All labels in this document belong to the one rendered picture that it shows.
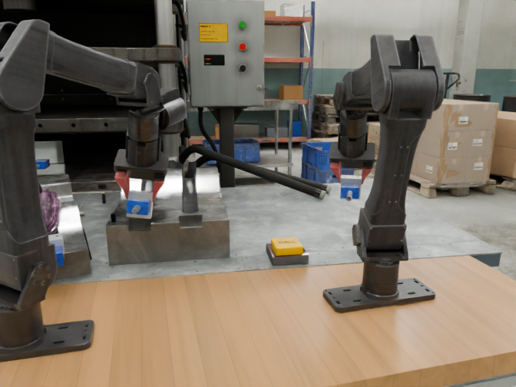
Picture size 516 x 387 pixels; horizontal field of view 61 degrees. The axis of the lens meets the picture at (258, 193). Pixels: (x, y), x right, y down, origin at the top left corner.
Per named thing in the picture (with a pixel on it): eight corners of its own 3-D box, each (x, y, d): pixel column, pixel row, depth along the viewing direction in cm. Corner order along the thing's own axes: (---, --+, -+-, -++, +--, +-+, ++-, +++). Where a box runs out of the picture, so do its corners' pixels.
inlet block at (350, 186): (359, 211, 98) (361, 187, 97) (337, 210, 99) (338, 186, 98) (360, 196, 110) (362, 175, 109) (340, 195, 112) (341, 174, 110)
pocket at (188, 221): (203, 236, 95) (203, 220, 94) (179, 238, 94) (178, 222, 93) (203, 229, 100) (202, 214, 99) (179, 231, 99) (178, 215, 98)
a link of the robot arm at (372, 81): (335, 78, 93) (383, 22, 63) (376, 78, 94) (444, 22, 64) (335, 135, 93) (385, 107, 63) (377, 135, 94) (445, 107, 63)
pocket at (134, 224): (153, 239, 94) (152, 223, 93) (127, 241, 93) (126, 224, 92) (154, 232, 98) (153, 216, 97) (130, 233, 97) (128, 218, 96)
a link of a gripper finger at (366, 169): (342, 173, 111) (342, 143, 105) (371, 174, 109) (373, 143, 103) (340, 191, 106) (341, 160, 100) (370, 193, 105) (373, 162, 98)
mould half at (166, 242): (229, 257, 98) (229, 200, 94) (109, 266, 93) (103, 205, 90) (214, 197, 145) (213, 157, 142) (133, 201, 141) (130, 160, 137)
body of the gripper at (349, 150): (331, 147, 106) (331, 121, 101) (374, 149, 104) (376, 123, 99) (329, 164, 102) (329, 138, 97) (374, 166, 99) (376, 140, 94)
